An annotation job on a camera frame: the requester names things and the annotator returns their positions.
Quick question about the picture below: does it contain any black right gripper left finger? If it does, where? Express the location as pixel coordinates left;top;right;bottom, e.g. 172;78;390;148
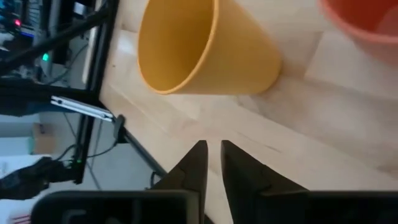
151;139;209;224

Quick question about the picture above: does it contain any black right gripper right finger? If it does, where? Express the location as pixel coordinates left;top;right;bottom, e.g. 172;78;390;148
220;139;310;224

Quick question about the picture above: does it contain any orange plastic cup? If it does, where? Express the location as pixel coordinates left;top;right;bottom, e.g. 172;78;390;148
317;0;398;68

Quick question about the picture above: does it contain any cardboard box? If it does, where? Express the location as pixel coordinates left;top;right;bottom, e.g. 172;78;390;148
32;123;58;156

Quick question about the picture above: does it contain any silver metal bracket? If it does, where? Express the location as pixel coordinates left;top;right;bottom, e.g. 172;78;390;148
50;95;115;123

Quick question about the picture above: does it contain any black aluminium table frame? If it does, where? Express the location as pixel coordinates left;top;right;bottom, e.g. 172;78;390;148
0;0;169;185

